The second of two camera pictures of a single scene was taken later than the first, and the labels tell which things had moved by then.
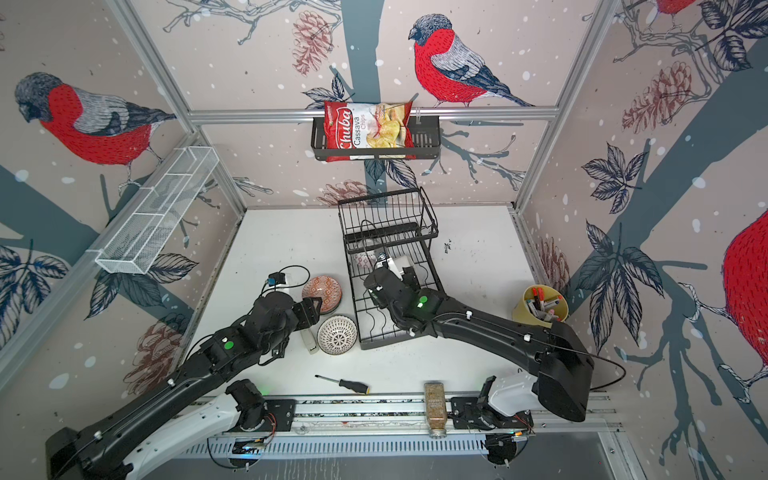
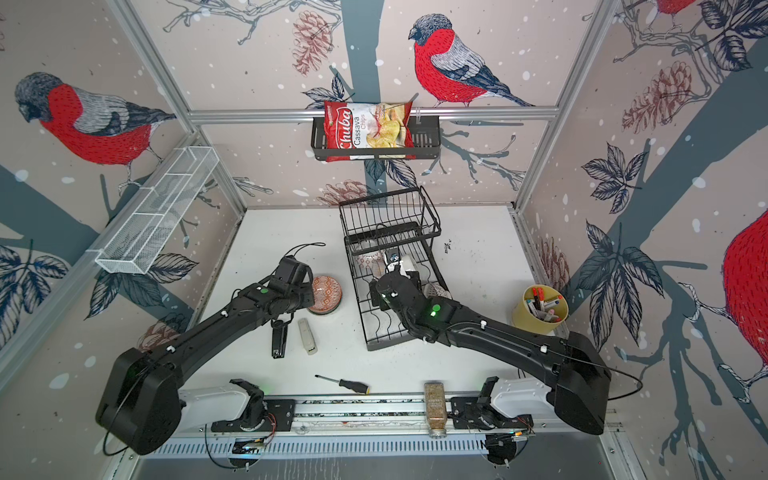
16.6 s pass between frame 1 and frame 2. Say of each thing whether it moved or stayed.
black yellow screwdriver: stayed
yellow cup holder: stayed
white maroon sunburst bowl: moved
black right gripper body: stayed
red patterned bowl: stayed
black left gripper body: moved
